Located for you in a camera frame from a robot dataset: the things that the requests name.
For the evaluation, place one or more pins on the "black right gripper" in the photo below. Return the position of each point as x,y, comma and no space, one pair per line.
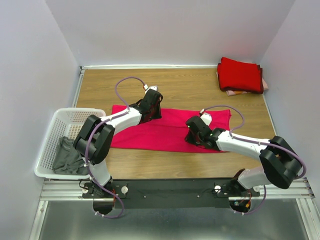
188,138

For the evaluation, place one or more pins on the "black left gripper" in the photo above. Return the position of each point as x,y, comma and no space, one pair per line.
158,114

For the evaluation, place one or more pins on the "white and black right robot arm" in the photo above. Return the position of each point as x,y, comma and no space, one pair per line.
280,165

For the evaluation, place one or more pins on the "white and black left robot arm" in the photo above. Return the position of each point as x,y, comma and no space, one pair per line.
94,139

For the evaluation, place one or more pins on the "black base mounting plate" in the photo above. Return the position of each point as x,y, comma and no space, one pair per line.
168,193

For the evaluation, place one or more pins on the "white plastic laundry basket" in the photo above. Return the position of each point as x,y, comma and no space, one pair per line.
66,122

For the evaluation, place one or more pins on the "folded light pink t shirt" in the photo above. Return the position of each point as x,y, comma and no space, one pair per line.
241,82

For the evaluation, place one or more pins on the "grey t shirt in basket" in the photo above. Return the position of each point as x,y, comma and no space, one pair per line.
67,160

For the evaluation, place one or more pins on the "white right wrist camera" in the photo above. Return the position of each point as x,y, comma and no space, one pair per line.
205,117

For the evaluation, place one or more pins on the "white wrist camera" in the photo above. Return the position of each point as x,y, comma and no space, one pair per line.
205,117
147,88

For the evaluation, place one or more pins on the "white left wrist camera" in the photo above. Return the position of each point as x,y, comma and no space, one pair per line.
147,88

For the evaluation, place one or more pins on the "aluminium frame rail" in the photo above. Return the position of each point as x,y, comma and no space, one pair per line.
69,190

